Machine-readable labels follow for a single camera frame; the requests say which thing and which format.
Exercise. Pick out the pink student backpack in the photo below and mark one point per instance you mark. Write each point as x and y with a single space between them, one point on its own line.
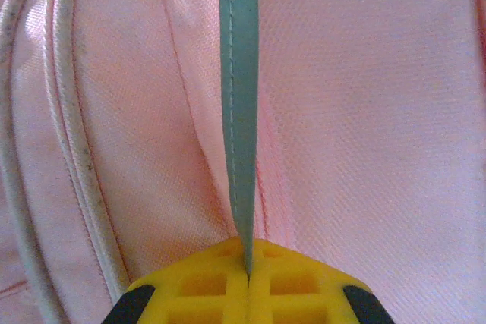
341 111

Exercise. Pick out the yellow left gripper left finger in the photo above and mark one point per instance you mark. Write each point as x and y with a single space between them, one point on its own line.
212 301

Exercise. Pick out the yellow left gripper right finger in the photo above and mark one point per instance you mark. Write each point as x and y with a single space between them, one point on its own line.
288 301

